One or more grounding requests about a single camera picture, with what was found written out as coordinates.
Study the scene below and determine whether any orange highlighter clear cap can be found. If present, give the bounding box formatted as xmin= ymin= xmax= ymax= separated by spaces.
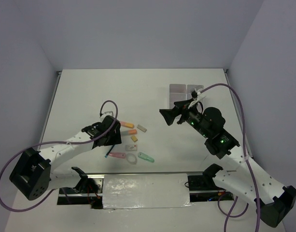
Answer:
xmin=121 ymin=129 xmax=137 ymax=136

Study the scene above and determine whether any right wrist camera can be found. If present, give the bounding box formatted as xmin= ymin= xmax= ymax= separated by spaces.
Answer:
xmin=188 ymin=89 xmax=206 ymax=109

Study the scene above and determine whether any left white compartment container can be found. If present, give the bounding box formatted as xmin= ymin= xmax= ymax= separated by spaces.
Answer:
xmin=169 ymin=84 xmax=187 ymax=108

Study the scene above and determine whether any blue pen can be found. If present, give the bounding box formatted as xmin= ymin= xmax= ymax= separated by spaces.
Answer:
xmin=104 ymin=145 xmax=115 ymax=158

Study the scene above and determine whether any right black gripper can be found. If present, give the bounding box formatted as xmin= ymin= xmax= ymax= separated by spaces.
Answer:
xmin=159 ymin=98 xmax=210 ymax=138

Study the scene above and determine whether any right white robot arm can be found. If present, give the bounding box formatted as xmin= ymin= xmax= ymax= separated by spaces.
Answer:
xmin=159 ymin=100 xmax=296 ymax=228

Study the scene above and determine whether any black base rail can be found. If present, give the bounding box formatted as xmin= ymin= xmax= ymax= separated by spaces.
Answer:
xmin=56 ymin=174 xmax=234 ymax=209

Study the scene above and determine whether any white base cover plate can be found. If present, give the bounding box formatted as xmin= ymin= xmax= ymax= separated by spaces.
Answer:
xmin=102 ymin=174 xmax=191 ymax=209

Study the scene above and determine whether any green highlighter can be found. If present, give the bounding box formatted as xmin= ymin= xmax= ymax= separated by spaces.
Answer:
xmin=138 ymin=152 xmax=155 ymax=163

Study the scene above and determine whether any grey eraser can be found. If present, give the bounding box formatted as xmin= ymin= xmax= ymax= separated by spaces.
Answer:
xmin=137 ymin=125 xmax=147 ymax=132

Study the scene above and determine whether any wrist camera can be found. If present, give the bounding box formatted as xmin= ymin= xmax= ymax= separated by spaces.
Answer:
xmin=188 ymin=89 xmax=206 ymax=109
xmin=100 ymin=111 xmax=114 ymax=118

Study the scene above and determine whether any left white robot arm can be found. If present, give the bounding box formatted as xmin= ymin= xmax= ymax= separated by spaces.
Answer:
xmin=10 ymin=115 xmax=122 ymax=201

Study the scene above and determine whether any white eraser red label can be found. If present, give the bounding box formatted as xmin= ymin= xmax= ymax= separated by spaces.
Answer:
xmin=125 ymin=145 xmax=138 ymax=151

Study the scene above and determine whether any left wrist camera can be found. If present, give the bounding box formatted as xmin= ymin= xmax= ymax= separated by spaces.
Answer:
xmin=100 ymin=111 xmax=114 ymax=118

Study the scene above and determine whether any clear tape ring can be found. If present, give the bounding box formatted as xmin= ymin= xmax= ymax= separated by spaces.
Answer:
xmin=126 ymin=153 xmax=138 ymax=166

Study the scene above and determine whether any white compartment container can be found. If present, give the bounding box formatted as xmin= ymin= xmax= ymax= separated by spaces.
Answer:
xmin=169 ymin=84 xmax=187 ymax=108
xmin=186 ymin=85 xmax=204 ymax=95

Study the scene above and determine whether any right white compartment container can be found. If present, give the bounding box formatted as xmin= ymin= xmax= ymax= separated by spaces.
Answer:
xmin=186 ymin=85 xmax=204 ymax=95

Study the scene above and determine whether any yellow eraser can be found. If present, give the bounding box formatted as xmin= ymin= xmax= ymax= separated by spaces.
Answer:
xmin=131 ymin=135 xmax=138 ymax=142

